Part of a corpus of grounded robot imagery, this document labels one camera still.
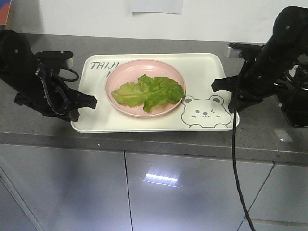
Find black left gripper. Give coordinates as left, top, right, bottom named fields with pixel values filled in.
left=14, top=51, right=97, bottom=122

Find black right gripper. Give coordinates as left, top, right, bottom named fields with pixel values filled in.
left=211, top=42, right=289, bottom=113

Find cream bear tray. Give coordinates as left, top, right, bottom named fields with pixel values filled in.
left=72, top=53, right=239, bottom=133

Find pink round plate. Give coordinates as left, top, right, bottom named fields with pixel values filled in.
left=105, top=59, right=186, bottom=118

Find green lettuce leaf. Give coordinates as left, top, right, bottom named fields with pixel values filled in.
left=111, top=74, right=185, bottom=113

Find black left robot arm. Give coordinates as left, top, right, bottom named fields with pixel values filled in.
left=0, top=30, right=97, bottom=122

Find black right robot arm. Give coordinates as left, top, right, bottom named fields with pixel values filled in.
left=211, top=6, right=308, bottom=113

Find black gas stove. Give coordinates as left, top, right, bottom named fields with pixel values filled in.
left=277, top=54, right=308, bottom=128

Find grey lower cabinet doors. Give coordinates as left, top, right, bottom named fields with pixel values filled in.
left=0, top=144, right=308, bottom=231

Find white paper sheet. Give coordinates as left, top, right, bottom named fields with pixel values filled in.
left=130, top=0, right=184, bottom=14

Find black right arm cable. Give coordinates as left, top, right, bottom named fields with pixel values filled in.
left=231, top=60, right=256, bottom=231

